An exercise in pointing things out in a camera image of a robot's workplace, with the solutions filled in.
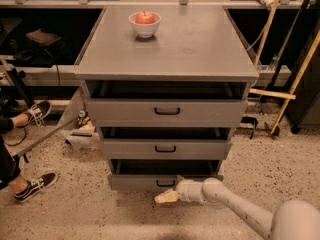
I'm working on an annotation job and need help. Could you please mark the red apple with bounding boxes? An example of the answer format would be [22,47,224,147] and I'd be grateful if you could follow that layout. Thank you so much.
[135,11,155,24]

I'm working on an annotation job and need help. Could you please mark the grey bottom drawer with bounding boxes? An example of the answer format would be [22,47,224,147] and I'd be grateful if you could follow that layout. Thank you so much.
[108,159,224,191]

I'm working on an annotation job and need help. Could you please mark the grey drawer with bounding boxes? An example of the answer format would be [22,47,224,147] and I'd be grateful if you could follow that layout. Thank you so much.
[108,159,224,191]
[101,127,232,160]
[84,80,247,127]

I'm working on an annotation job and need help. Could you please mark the grey top drawer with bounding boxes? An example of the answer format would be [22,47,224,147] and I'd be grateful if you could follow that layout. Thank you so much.
[84,80,247,127]

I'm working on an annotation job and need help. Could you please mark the black sneaker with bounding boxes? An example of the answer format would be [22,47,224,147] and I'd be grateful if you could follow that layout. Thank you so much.
[25,101,52,126]
[13,172,58,202]

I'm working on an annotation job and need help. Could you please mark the grey metal rod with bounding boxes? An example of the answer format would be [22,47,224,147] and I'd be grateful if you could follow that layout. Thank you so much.
[13,117,78,163]

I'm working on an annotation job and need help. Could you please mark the black sneaker upper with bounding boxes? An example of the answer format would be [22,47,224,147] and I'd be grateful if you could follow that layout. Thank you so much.
[25,101,52,126]

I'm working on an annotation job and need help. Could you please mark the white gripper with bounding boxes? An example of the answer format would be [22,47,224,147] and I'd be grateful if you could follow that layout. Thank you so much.
[155,175,204,204]

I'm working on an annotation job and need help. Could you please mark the grey middle drawer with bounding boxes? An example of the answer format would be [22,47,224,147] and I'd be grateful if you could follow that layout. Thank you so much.
[101,127,232,160]

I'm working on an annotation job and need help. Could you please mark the wooden easel frame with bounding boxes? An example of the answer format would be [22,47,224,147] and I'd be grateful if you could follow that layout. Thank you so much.
[249,0,320,136]

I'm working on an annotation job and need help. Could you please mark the black sneaker lower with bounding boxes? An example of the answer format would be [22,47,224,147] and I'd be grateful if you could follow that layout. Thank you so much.
[13,172,58,202]

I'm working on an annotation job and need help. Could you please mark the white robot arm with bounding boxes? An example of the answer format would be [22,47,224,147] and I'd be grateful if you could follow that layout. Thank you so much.
[155,177,320,240]

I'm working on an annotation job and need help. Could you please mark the white ceramic bowl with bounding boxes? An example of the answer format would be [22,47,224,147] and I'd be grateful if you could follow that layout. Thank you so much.
[129,12,161,38]

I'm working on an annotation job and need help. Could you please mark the grey drawer cabinet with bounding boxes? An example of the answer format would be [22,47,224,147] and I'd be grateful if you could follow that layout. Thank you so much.
[74,4,260,178]

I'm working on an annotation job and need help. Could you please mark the white plastic bag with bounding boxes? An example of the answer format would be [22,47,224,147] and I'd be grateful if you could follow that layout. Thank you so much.
[58,88,100,150]

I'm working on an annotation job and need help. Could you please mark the person leg black trousers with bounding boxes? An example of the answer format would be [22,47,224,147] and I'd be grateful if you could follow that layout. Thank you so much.
[0,114,29,194]

